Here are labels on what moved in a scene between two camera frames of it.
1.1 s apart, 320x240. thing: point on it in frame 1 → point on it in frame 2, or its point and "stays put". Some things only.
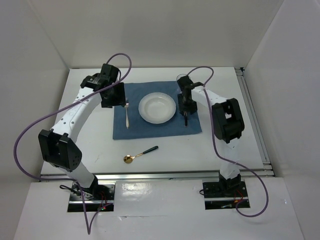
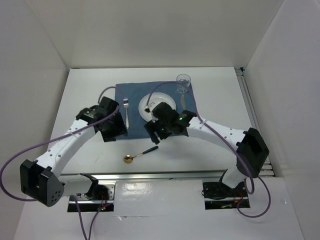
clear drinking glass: [184, 82] stays put
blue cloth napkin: [128, 123] stays put
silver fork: [126, 106] stays put
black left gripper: [119, 100] → [119, 128]
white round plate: [157, 107] stays put
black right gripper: [193, 108] → [151, 127]
